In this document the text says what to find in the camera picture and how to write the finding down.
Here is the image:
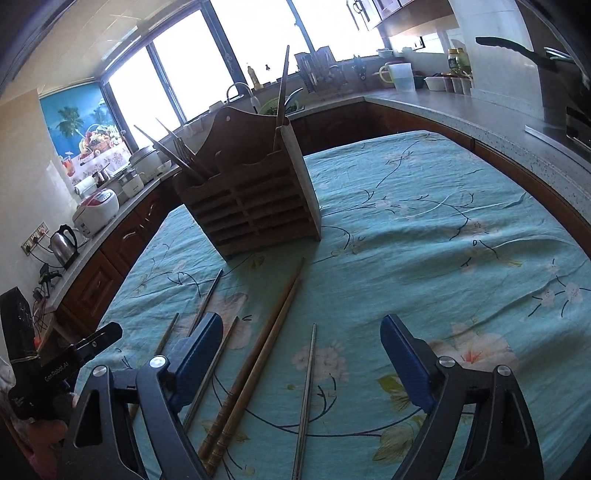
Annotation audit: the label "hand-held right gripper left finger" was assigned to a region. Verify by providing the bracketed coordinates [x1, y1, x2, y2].
[58, 312, 223, 480]

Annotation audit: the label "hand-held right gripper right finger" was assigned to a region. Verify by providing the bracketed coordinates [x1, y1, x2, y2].
[380, 315, 546, 480]

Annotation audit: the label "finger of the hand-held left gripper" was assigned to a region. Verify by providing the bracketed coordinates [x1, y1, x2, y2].
[69, 322, 123, 365]

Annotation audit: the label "metal chopstick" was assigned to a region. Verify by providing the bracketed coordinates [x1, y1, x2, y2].
[292, 323, 318, 480]
[133, 124, 201, 181]
[188, 269, 223, 337]

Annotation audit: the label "wooden utensil holder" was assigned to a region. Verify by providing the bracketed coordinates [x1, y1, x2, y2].
[173, 105, 322, 264]

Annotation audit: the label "brass fork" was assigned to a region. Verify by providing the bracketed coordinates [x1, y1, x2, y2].
[173, 137, 213, 178]

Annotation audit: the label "person's left hand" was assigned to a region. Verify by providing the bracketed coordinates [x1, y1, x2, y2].
[25, 418, 70, 455]

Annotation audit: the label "kitchen counter with wooden cabinets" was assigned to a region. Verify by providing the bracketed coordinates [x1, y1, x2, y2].
[46, 88, 591, 333]

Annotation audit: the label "steel electric kettle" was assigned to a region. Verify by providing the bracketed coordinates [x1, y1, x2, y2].
[49, 224, 79, 271]

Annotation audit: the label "white and red rice cooker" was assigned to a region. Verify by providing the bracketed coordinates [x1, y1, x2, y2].
[74, 189, 120, 237]

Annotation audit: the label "teal floral tablecloth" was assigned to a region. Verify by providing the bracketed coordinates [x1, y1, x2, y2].
[76, 130, 591, 480]

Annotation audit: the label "small white steamer pot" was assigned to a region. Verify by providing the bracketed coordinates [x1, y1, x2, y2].
[115, 168, 144, 199]

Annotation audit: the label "large white cooker pot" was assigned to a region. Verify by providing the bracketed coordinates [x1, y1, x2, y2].
[128, 145, 160, 178]

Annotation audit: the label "curved sink faucet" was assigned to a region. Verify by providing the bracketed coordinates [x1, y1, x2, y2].
[226, 82, 260, 114]

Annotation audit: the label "green colander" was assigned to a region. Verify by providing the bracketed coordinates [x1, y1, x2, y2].
[259, 88, 305, 116]

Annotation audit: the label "white condiment containers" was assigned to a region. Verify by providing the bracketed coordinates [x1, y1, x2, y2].
[424, 73, 474, 96]

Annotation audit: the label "gas stove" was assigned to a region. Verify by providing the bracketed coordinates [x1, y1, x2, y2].
[524, 104, 591, 158]

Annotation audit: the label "cooking oil bottle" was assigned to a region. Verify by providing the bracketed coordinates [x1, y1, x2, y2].
[447, 47, 472, 77]

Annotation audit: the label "knife and utensil rack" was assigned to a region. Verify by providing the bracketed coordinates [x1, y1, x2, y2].
[294, 46, 349, 93]

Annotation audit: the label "kitchen window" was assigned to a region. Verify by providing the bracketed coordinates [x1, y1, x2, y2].
[99, 0, 393, 139]

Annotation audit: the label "black wok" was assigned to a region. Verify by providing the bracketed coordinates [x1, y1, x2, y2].
[475, 36, 591, 121]

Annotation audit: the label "wooden upper cabinets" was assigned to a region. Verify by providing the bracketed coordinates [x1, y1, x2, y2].
[346, 0, 453, 31]

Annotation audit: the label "black box with cables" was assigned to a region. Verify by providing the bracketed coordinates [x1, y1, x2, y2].
[0, 286, 42, 361]

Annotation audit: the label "wall socket strip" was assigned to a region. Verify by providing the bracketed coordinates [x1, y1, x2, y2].
[21, 222, 49, 252]

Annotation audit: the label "tropical fruit wall poster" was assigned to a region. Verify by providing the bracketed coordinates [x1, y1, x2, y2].
[39, 83, 130, 178]

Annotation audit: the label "clear pitcher with green handle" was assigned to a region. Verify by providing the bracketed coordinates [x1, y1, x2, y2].
[379, 62, 415, 93]

